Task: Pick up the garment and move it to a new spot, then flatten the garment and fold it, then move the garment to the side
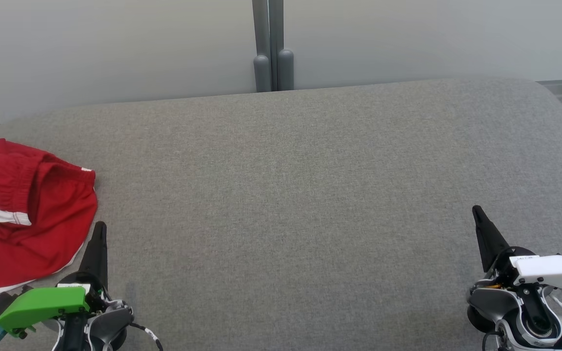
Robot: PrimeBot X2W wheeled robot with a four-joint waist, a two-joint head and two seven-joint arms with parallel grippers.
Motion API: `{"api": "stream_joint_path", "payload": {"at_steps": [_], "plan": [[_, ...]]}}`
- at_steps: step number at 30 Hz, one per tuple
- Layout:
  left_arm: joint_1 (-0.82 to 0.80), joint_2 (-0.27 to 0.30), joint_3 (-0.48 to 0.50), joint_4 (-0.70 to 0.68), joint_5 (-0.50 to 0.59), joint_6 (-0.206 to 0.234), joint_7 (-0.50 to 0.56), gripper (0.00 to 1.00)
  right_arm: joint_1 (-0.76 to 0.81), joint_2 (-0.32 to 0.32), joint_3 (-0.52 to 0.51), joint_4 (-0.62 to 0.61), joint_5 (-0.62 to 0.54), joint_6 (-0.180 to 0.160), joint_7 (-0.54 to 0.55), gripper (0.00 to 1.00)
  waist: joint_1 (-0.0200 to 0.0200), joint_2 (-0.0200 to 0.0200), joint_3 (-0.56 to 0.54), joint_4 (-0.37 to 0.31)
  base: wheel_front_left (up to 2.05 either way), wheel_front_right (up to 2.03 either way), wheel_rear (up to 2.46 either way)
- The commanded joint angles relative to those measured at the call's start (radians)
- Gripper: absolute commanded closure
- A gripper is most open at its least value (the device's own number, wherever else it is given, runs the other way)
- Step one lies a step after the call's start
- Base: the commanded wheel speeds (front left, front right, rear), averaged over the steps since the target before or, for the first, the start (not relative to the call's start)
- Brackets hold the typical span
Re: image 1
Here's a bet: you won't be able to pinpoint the grey metal partition post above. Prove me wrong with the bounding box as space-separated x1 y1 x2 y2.
269 0 295 92
252 0 273 93

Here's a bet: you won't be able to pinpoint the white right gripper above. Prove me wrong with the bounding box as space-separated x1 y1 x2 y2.
472 205 562 293

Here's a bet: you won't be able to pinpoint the red shorts with white stripe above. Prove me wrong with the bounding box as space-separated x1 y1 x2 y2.
0 138 99 301

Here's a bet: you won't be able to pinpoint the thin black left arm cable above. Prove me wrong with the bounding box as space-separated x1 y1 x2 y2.
129 322 164 351

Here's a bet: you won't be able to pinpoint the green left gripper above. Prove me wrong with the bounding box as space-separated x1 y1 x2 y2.
0 222 109 338

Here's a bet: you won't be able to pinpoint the grey fabric sofa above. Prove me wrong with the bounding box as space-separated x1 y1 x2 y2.
0 78 562 351

